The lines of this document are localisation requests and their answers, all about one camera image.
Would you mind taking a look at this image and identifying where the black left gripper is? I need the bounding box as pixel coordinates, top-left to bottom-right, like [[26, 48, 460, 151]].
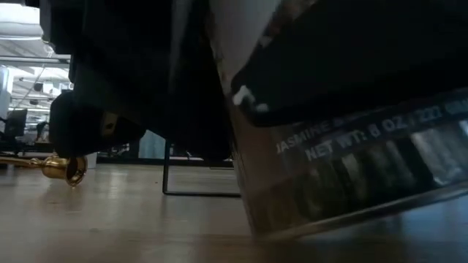
[[39, 0, 232, 161]]

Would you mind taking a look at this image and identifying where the floral label candle tin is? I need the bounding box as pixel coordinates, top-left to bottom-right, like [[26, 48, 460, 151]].
[[208, 0, 468, 242]]

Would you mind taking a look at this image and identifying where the dark computer monitor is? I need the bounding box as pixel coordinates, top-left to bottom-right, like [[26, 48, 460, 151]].
[[3, 108, 29, 138]]

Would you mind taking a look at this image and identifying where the wooden shelf riser black frame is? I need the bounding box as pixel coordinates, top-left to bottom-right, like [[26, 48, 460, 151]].
[[162, 140, 242, 198]]

